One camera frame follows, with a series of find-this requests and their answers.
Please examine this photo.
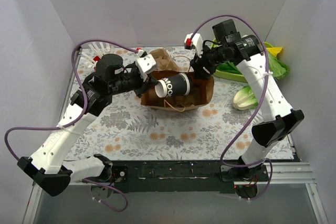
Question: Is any brown paper bag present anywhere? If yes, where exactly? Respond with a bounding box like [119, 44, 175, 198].
[141, 69, 214, 112]

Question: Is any brown pulp cup carrier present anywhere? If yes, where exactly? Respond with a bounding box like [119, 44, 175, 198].
[150, 48, 180, 71]

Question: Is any black takeout coffee cup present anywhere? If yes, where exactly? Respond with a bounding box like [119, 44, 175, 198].
[154, 73, 192, 98]

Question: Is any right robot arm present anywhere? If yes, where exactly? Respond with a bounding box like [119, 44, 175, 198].
[184, 16, 304, 181]

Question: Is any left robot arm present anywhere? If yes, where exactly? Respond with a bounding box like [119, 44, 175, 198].
[17, 53, 157, 196]

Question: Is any green vegetable tray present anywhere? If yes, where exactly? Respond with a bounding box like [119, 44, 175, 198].
[214, 42, 274, 83]

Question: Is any floral patterned table mat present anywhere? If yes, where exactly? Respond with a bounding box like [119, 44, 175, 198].
[60, 46, 294, 161]

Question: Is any small bok choy toy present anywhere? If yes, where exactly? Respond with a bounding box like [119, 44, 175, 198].
[232, 86, 258, 111]

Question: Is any white wrapped straws bundle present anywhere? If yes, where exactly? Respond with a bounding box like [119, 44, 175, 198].
[81, 42, 114, 69]

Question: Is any yellow pepper toy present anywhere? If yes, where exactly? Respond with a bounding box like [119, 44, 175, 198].
[267, 47, 282, 58]

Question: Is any napa cabbage toy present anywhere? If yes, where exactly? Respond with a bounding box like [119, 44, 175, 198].
[268, 56, 290, 80]

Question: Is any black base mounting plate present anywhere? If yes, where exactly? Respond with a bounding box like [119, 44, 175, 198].
[81, 161, 271, 195]

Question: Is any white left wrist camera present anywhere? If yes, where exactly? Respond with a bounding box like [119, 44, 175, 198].
[135, 49, 158, 82]

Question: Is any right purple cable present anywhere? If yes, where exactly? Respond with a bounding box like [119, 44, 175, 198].
[184, 14, 273, 201]

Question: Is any purple cable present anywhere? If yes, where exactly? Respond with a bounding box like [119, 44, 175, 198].
[184, 14, 273, 201]
[4, 39, 145, 212]

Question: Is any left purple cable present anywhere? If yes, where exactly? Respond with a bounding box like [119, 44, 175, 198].
[4, 39, 145, 212]

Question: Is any aluminium frame rail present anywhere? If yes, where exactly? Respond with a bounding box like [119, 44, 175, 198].
[18, 157, 328, 223]

